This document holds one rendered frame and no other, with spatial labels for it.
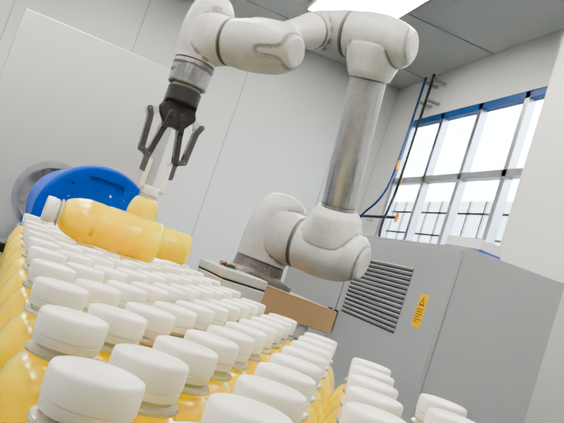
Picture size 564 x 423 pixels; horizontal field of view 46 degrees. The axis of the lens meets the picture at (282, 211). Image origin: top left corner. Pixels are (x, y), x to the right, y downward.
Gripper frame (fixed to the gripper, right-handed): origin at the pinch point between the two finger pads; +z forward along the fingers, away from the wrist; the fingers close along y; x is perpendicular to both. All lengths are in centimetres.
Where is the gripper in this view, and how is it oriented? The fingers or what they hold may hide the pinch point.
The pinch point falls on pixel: (154, 176)
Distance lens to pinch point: 147.0
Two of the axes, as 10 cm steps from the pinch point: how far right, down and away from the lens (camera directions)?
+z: -3.2, 9.5, -0.8
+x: 3.7, 0.5, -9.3
